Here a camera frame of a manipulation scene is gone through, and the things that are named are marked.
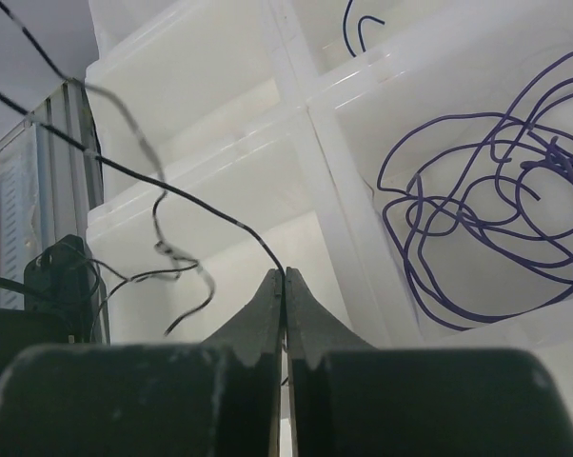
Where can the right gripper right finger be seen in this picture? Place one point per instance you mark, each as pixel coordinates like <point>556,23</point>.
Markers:
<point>348,398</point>

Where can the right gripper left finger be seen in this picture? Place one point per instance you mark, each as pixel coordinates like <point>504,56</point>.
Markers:
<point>219,397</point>

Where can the white compartment tray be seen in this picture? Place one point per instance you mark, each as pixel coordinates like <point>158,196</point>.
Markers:
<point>412,159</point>

